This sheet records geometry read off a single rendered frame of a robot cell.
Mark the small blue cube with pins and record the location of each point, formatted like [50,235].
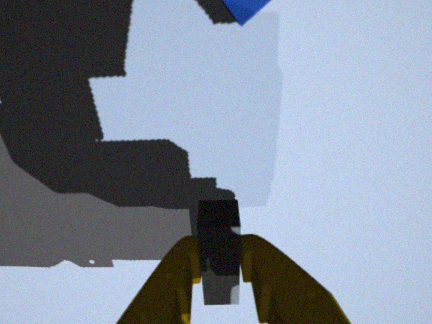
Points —
[244,10]

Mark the grey rod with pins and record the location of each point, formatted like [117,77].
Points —
[219,242]

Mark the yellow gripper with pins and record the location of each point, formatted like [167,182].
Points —
[284,293]

